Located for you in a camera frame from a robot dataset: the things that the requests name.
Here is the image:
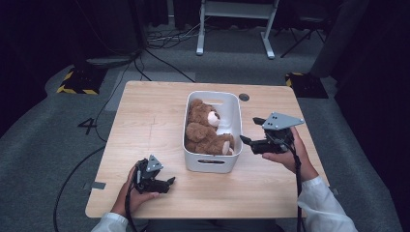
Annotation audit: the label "hand-held gripper black cable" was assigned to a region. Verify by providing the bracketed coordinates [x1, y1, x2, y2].
[288, 143, 306, 232]
[124, 182, 147, 232]

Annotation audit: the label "thick black floor cable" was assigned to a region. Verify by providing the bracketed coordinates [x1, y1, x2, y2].
[52, 145, 107, 232]

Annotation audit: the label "black yellow striped base plate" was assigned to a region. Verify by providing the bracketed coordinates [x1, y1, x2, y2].
[56, 66, 109, 96]
[284, 72, 330, 100]

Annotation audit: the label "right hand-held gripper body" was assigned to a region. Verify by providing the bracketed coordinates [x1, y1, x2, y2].
[261, 111, 306, 156]

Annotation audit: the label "grey curtain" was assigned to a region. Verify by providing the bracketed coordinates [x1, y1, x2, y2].
[308, 0, 370, 78]

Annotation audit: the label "person's left hand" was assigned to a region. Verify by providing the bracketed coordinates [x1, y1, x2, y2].
[110, 165, 161, 218]

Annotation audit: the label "right hand-held gripper black cable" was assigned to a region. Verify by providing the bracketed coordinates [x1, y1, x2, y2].
[288, 143, 306, 232]

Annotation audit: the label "person's dark trousers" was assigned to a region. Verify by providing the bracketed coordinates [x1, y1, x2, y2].
[141, 218, 285, 232]

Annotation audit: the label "white plastic storage box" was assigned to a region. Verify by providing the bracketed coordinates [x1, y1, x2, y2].
[182, 90, 245, 174]

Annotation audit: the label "bundle of floor cables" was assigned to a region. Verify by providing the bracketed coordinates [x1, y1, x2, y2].
[146, 17, 202, 50]

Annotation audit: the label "thin black floor cable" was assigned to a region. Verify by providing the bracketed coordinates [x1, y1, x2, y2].
[94, 59, 136, 143]

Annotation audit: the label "black tripod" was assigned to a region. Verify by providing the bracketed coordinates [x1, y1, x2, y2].
[279, 15, 327, 59]

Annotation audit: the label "white metal stand frame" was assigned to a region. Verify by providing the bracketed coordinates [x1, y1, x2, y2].
[195, 0, 280, 60]

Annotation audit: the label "brown teddy bear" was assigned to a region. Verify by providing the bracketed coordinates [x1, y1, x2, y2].
[184, 98, 236, 157]

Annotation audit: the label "person's right hand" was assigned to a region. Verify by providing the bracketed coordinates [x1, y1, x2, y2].
[262, 126, 320, 184]

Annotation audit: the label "grey stand base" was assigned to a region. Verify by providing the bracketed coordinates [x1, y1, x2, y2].
[85, 55, 138, 70]

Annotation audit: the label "left hand-held gripper black cable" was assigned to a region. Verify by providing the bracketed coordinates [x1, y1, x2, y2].
[124, 182, 147, 232]

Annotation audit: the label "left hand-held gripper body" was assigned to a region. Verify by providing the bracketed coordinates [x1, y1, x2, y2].
[133, 155, 164, 194]

